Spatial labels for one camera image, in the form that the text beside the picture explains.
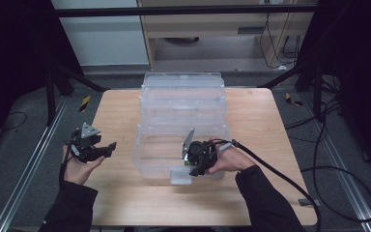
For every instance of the yellow black tape marker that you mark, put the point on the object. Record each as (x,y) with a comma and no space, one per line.
(291,100)
(84,103)

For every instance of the white cabinet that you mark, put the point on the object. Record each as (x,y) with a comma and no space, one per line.
(103,38)

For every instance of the clear plastic tiered storage box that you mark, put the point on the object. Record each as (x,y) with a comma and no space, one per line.
(180,112)

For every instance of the black horizontal frame bar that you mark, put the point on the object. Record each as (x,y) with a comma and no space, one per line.
(174,11)

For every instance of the grey metal bracket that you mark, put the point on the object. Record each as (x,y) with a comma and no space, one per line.
(307,202)

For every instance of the aluminium floor rail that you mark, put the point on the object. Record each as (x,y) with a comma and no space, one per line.
(29,167)
(344,180)

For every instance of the person's left hand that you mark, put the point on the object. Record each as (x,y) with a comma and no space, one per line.
(79,170)

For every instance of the light wooden desk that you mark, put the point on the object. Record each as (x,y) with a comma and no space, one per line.
(206,25)

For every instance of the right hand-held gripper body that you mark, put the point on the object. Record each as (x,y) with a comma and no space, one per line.
(201,154)

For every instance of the black metal stand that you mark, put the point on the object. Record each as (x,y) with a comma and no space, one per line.
(317,90)
(50,96)

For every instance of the dark curtain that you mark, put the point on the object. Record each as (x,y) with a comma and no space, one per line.
(9,64)
(364,64)

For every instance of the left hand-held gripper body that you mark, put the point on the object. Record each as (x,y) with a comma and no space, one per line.
(85,141)

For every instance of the person's right hand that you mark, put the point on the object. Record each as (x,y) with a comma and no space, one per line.
(230,159)

